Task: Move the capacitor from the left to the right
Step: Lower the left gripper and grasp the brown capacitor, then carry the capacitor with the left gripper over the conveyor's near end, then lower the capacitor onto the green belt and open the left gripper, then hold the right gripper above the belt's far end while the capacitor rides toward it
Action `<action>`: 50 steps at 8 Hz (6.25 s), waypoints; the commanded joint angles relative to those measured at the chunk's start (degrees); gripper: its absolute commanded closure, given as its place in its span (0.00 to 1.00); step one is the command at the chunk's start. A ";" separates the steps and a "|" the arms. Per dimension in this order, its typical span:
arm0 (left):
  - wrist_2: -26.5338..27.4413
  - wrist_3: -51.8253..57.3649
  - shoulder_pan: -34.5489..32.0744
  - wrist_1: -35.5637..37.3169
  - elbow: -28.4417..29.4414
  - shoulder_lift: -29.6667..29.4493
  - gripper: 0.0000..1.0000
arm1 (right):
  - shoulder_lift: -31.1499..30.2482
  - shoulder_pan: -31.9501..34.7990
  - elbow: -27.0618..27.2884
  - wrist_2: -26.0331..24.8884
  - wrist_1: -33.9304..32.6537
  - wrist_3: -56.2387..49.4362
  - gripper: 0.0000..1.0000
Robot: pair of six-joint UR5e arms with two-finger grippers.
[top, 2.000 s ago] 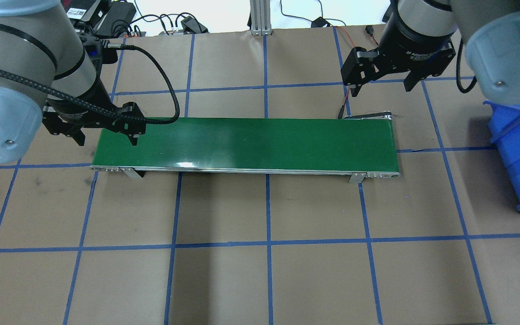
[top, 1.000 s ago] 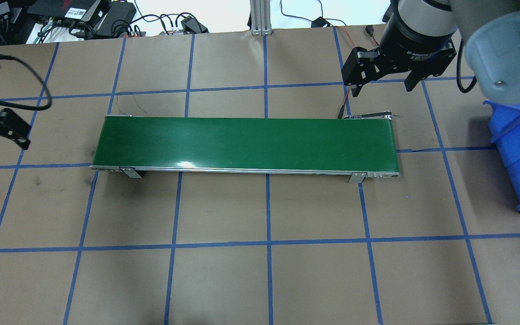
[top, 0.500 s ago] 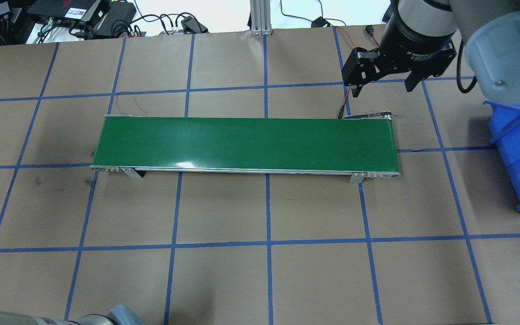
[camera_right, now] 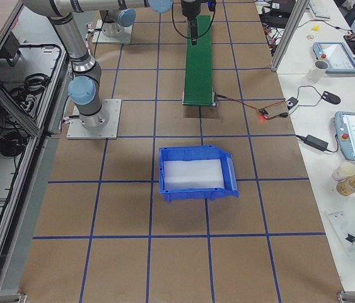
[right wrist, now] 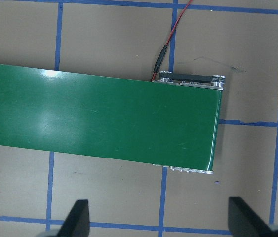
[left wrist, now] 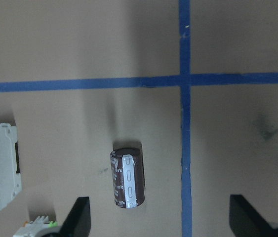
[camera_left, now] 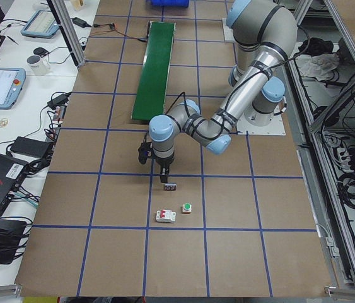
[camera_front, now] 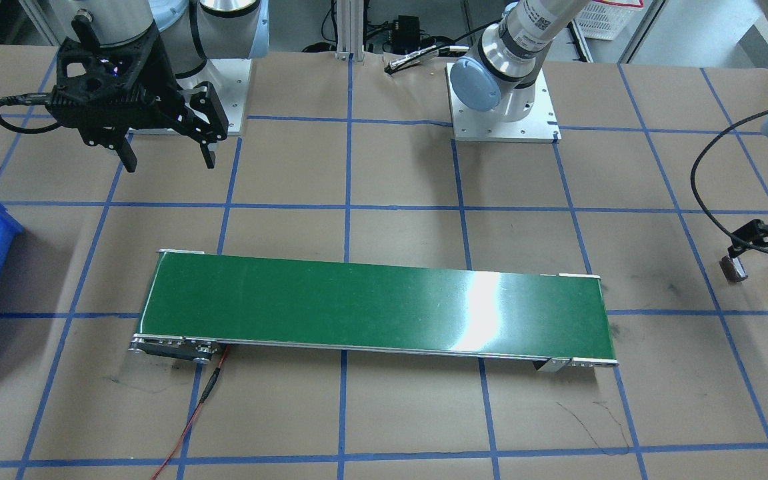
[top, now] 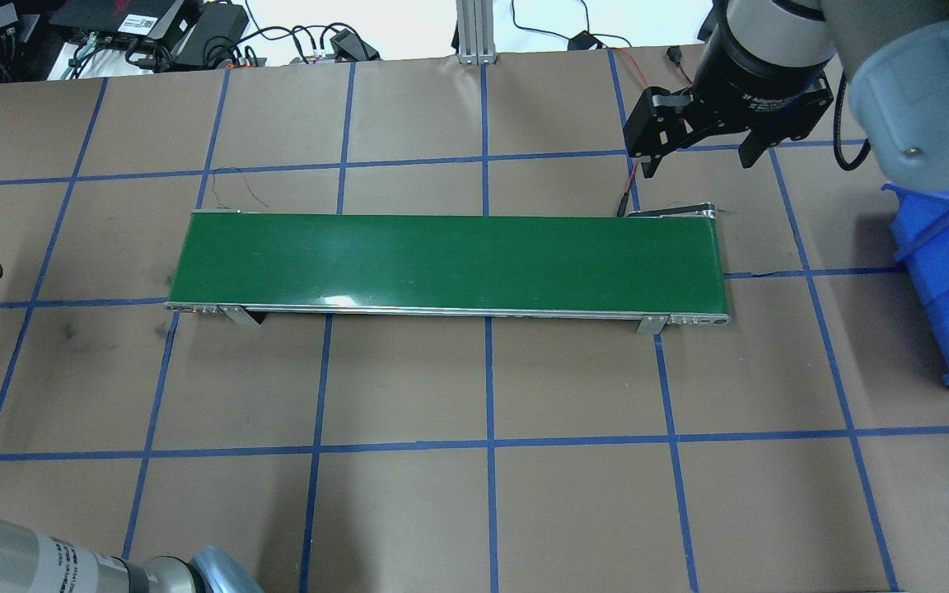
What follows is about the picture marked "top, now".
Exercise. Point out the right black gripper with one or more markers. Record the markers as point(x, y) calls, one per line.
point(759, 80)

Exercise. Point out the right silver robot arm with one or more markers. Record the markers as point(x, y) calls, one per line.
point(886, 61)

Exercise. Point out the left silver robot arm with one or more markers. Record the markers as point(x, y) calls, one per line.
point(81, 392)

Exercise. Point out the green conveyor belt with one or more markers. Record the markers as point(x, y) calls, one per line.
point(655, 271)

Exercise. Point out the black power adapter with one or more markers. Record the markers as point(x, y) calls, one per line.
point(217, 27)

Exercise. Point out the aluminium frame post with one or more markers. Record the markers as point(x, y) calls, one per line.
point(475, 43)

